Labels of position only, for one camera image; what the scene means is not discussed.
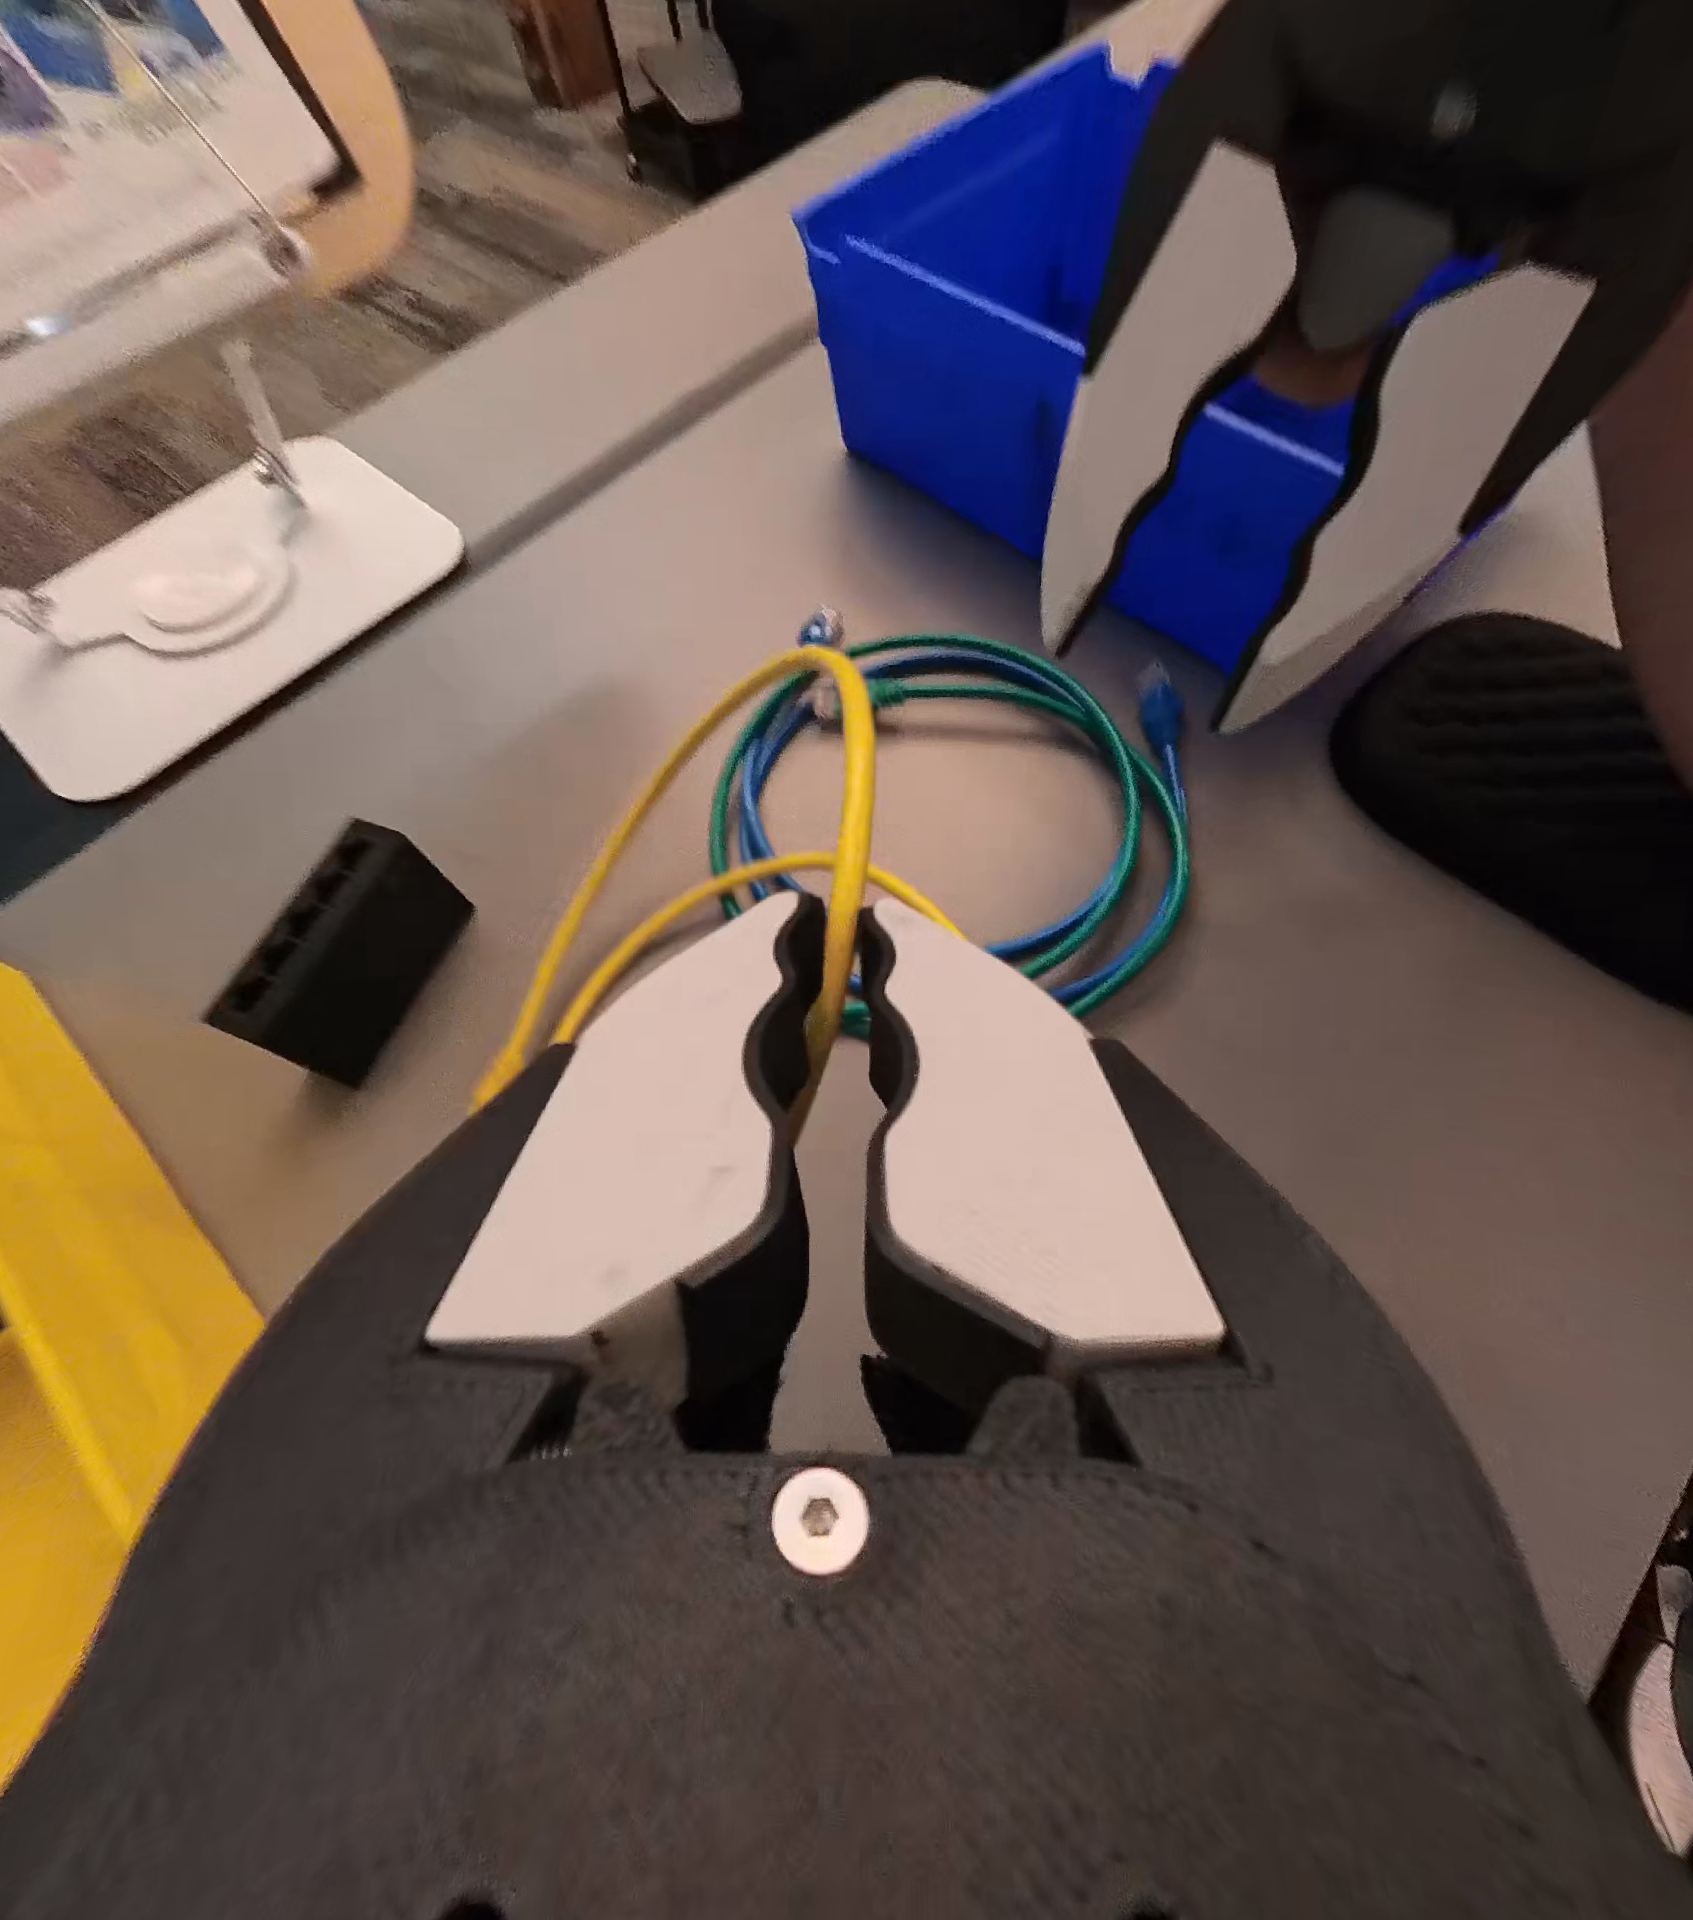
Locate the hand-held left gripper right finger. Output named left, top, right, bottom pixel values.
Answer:
left=853, top=899, right=1232, bottom=1415

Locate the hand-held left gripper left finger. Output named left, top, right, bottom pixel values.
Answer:
left=421, top=889, right=809, bottom=1415

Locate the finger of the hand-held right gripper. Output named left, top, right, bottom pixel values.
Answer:
left=1213, top=264, right=1599, bottom=733
left=1039, top=142, right=1301, bottom=655

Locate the black ethernet port hub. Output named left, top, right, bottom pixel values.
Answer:
left=203, top=813, right=478, bottom=1094

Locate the green ethernet cable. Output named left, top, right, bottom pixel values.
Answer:
left=710, top=635, right=1197, bottom=1045

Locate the yellow ethernet cable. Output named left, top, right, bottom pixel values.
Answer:
left=471, top=642, right=968, bottom=1123

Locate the yellow plastic bin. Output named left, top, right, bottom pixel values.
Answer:
left=0, top=889, right=263, bottom=1920

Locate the blue plastic bin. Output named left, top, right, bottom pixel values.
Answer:
left=795, top=41, right=1522, bottom=682

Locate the black ribbed cushion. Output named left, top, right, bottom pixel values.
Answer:
left=1325, top=609, right=1693, bottom=1033

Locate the black chair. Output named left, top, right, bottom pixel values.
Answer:
left=612, top=0, right=753, bottom=202

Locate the white display stand base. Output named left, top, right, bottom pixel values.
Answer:
left=0, top=338, right=467, bottom=808

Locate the blue ethernet cable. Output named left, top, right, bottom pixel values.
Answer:
left=725, top=606, right=1197, bottom=994

